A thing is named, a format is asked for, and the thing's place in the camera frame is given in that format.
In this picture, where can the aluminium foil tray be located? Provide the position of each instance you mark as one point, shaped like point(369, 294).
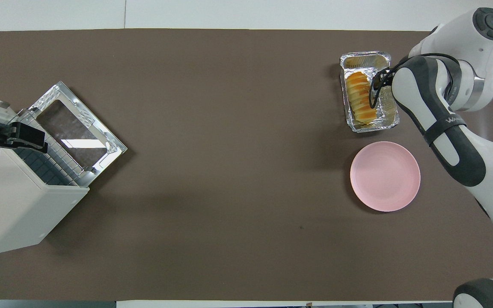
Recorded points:
point(364, 60)

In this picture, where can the cream toaster oven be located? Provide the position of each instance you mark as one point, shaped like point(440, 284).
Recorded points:
point(11, 209)

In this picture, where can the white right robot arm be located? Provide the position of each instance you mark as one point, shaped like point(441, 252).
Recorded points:
point(443, 124)

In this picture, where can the brown table mat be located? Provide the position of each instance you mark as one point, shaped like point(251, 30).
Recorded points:
point(229, 171)

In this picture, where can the glass oven door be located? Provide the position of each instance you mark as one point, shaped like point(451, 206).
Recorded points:
point(79, 137)

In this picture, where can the metal oven rack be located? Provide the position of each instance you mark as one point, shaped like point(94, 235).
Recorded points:
point(58, 164)

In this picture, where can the pink round plate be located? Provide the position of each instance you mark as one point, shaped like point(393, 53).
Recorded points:
point(385, 176)

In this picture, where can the golden bread loaf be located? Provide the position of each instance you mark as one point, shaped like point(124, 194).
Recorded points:
point(360, 100)

